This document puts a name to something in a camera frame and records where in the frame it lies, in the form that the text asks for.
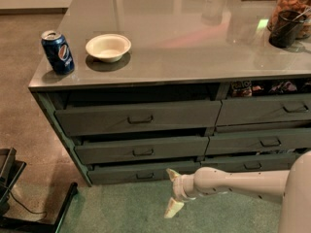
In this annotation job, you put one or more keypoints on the white paper bowl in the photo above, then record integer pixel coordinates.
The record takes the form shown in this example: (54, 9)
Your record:
(108, 48)

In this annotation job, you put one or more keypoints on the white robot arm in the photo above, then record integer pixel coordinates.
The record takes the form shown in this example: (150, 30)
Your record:
(290, 188)

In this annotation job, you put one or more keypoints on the black stand base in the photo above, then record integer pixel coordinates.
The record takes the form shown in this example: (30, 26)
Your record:
(24, 208)

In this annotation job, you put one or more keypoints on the grey drawer cabinet with countertop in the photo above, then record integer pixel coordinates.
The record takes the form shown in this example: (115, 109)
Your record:
(181, 50)

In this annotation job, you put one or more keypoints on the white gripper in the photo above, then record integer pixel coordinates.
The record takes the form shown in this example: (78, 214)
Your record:
(179, 187)

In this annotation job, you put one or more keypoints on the blue Pepsi soda can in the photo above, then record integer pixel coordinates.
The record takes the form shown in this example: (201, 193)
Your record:
(57, 52)

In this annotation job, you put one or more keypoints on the clear jar of snacks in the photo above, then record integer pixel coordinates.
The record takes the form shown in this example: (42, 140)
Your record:
(281, 5)

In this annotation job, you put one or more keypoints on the snack bags in drawer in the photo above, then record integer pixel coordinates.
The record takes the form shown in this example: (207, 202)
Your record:
(273, 87)

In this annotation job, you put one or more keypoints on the grey drawer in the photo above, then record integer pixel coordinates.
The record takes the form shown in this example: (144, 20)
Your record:
(264, 109)
(141, 149)
(252, 163)
(125, 118)
(264, 140)
(139, 172)

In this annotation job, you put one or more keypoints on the black mesh cup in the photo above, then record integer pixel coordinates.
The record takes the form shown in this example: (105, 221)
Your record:
(288, 25)

